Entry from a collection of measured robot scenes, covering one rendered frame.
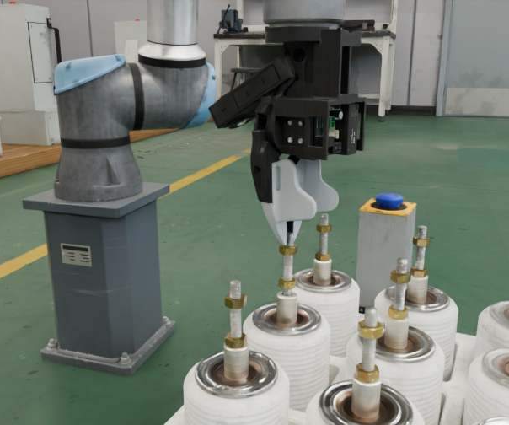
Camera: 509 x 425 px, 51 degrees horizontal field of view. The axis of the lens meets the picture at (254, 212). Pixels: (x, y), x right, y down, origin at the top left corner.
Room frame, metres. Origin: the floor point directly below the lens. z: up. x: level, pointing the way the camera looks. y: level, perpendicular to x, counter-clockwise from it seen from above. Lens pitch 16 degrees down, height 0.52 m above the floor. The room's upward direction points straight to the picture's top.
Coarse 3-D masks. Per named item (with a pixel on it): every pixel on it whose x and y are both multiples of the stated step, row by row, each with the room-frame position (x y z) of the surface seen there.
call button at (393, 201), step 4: (376, 196) 0.78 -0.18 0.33; (380, 196) 0.77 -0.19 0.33; (384, 196) 0.77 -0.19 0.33; (388, 196) 0.77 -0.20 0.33; (392, 196) 0.77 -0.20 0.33; (396, 196) 0.77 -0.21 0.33; (400, 196) 0.77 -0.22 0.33; (376, 200) 0.78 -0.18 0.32; (380, 200) 0.77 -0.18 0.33; (384, 200) 0.76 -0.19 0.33; (388, 200) 0.76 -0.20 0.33; (392, 200) 0.76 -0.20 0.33; (396, 200) 0.76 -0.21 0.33; (400, 200) 0.76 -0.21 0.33; (380, 204) 0.77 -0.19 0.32; (384, 204) 0.77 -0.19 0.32; (388, 204) 0.76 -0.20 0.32; (392, 204) 0.76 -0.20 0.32; (396, 204) 0.76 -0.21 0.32
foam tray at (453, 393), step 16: (464, 336) 0.63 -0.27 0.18; (464, 352) 0.59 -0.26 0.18; (336, 368) 0.56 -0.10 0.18; (464, 368) 0.55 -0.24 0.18; (448, 384) 0.52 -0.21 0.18; (464, 384) 0.52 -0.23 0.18; (448, 400) 0.49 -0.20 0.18; (464, 400) 0.49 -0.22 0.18; (176, 416) 0.47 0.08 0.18; (304, 416) 0.47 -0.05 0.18; (448, 416) 0.47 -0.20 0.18
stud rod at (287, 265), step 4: (288, 232) 0.54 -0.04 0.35; (288, 236) 0.53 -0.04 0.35; (292, 236) 0.54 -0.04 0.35; (288, 240) 0.53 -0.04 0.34; (292, 240) 0.54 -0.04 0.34; (288, 244) 0.53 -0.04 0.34; (292, 244) 0.54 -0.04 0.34; (284, 256) 0.53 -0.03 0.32; (288, 256) 0.53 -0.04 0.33; (292, 256) 0.54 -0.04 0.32; (284, 260) 0.53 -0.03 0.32; (288, 260) 0.53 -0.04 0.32; (284, 264) 0.53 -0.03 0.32; (288, 264) 0.53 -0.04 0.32; (284, 268) 0.53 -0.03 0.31; (288, 268) 0.53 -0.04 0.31; (284, 272) 0.53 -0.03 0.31; (288, 272) 0.53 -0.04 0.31; (284, 276) 0.53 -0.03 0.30; (288, 276) 0.53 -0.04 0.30; (288, 280) 0.53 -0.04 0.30; (284, 292) 0.53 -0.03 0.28; (288, 292) 0.53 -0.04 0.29
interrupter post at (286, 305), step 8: (280, 296) 0.53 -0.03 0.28; (288, 296) 0.53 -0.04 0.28; (296, 296) 0.53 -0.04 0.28; (280, 304) 0.53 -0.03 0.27; (288, 304) 0.53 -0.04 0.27; (296, 304) 0.53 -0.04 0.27; (280, 312) 0.53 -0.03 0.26; (288, 312) 0.53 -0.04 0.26; (296, 312) 0.53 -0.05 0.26; (280, 320) 0.53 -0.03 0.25; (288, 320) 0.53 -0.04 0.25; (296, 320) 0.53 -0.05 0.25
